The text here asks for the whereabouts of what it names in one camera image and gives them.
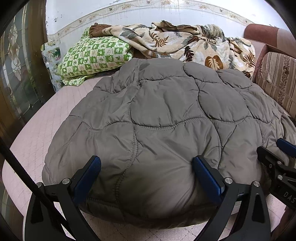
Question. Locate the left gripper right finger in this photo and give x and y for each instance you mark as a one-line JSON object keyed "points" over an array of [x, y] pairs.
{"points": [[252, 221]]}

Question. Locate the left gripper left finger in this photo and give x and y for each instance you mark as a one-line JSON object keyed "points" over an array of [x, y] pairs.
{"points": [[55, 214]]}

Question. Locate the leaf pattern fleece blanket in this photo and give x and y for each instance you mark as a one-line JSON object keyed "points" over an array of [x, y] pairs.
{"points": [[203, 44]]}

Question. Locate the wooden glass-panel door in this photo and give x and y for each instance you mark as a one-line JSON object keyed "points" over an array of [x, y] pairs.
{"points": [[25, 81]]}

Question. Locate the floral plastic bag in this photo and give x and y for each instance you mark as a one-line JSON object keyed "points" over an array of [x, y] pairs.
{"points": [[52, 56]]}

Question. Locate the striped floral sofa cushion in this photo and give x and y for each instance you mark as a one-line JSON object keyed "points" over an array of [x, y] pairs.
{"points": [[276, 76]]}

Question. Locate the green white patterned pillow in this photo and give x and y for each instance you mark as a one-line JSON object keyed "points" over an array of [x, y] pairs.
{"points": [[90, 56]]}

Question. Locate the pink brown sofa backrest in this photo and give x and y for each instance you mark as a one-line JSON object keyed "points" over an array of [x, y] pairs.
{"points": [[269, 39]]}

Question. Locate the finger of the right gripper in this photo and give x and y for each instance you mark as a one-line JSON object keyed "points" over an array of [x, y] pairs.
{"points": [[286, 147], [267, 158]]}

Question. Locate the grey-brown quilted puffer jacket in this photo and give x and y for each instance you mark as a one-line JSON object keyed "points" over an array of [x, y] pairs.
{"points": [[163, 92]]}

